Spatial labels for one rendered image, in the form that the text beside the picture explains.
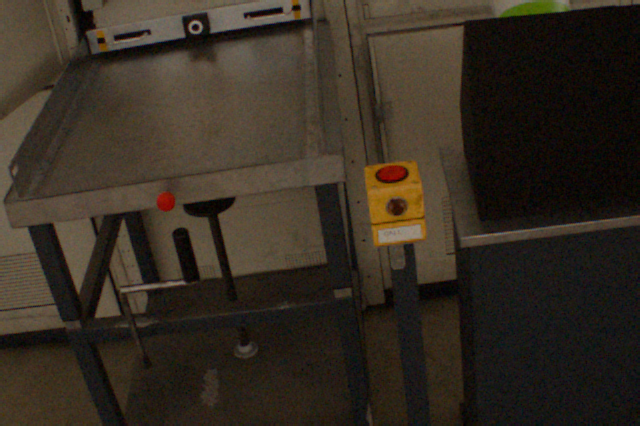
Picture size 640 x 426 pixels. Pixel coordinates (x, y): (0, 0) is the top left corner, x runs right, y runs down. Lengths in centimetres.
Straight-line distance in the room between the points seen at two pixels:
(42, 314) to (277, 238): 73
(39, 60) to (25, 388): 95
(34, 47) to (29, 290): 77
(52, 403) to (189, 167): 112
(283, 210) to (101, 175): 84
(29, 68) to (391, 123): 89
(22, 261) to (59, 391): 38
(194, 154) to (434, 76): 79
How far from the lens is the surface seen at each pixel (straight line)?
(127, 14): 219
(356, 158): 232
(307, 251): 245
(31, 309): 267
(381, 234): 135
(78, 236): 248
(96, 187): 162
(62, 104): 197
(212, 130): 171
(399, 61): 219
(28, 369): 269
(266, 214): 239
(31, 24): 219
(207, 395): 213
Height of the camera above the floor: 156
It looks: 31 degrees down
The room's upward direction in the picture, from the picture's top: 10 degrees counter-clockwise
